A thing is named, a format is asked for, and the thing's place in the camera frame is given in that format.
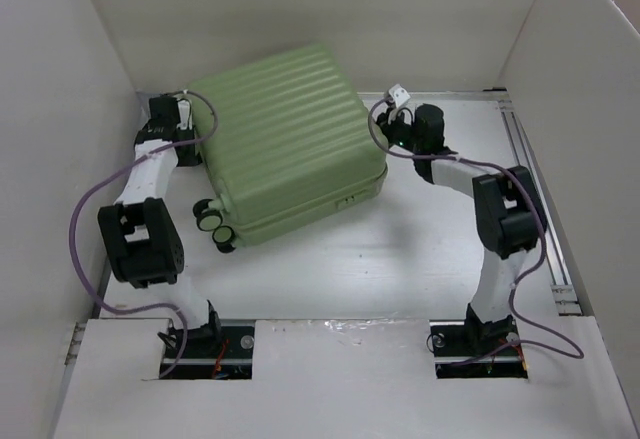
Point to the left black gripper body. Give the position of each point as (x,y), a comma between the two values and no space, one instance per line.
(190,157)

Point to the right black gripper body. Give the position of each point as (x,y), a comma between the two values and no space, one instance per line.
(397,134)

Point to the green suitcase blue lining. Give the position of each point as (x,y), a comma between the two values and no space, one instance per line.
(289,145)

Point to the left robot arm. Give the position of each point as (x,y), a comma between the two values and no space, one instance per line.
(142,243)

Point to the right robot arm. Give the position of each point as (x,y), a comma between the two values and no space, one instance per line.
(509,220)

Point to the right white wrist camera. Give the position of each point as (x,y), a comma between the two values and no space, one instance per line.
(397,96)

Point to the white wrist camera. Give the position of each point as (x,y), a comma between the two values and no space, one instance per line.
(397,96)
(185,114)

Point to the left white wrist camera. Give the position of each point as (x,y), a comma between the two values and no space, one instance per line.
(185,114)

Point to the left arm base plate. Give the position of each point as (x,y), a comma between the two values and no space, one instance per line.
(232,359)

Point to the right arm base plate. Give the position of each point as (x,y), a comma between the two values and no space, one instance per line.
(457,356)

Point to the aluminium rail right side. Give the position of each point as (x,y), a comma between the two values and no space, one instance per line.
(562,288)

